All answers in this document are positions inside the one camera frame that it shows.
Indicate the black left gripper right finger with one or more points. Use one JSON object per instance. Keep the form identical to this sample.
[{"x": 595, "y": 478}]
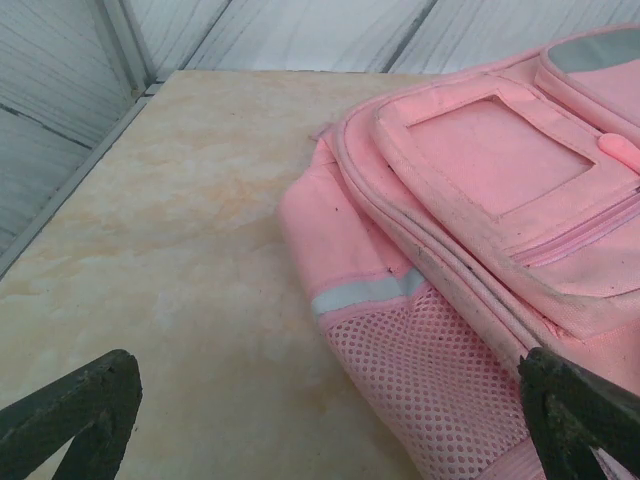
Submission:
[{"x": 565, "y": 400}]

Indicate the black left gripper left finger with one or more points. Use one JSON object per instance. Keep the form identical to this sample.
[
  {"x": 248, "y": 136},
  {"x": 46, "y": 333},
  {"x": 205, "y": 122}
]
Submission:
[{"x": 85, "y": 415}]

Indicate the pink student backpack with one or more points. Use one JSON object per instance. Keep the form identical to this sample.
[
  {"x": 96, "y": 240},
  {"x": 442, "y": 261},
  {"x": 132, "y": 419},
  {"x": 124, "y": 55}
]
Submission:
[{"x": 475, "y": 225}]

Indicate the aluminium side rail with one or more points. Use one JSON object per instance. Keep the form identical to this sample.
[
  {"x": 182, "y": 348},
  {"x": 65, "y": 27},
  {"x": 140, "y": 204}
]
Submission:
[{"x": 70, "y": 187}]

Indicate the aluminium frame post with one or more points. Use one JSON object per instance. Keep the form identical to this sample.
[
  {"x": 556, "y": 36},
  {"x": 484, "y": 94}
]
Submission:
[{"x": 127, "y": 45}]

